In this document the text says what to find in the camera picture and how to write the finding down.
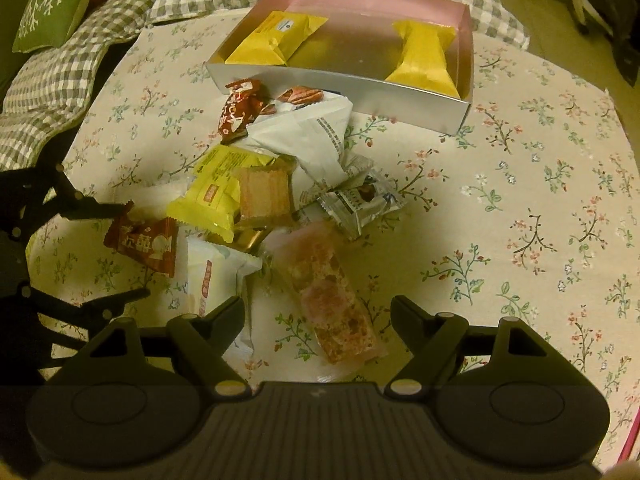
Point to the white newsprint pattern packet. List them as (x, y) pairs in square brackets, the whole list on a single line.
[(357, 167)]

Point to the white packet with pecan picture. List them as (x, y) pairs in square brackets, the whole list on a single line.
[(310, 140)]

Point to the silver packet with nut picture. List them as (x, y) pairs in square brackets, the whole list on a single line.
[(360, 207)]

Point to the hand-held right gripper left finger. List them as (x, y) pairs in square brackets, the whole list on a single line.
[(232, 312)]

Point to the small yellow snack packet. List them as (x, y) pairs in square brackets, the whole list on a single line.
[(215, 185)]

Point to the clear packet with brown biscuit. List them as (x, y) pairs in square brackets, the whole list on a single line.
[(265, 195)]

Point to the green pillow white branch print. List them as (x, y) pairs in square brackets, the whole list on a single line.
[(50, 0)]

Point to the white snack packet red label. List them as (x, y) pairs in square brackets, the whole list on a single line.
[(215, 275)]

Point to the floral tablecloth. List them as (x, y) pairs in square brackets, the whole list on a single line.
[(500, 210)]

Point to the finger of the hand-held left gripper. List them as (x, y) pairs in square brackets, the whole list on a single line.
[(107, 210), (120, 297)]

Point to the yellow bow-shaped snack packet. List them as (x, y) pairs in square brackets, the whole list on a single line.
[(425, 60)]

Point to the red-brown candy wrapper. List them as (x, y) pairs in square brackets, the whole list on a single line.
[(237, 110), (145, 242)]

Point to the pink nougat bar packet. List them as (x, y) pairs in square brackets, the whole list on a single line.
[(330, 300)]

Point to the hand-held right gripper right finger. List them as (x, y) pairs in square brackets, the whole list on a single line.
[(400, 312)]

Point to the large yellow snack packet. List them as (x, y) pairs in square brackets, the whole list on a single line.
[(272, 40)]

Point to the silver box with pink inside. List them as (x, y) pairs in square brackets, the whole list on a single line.
[(350, 95)]

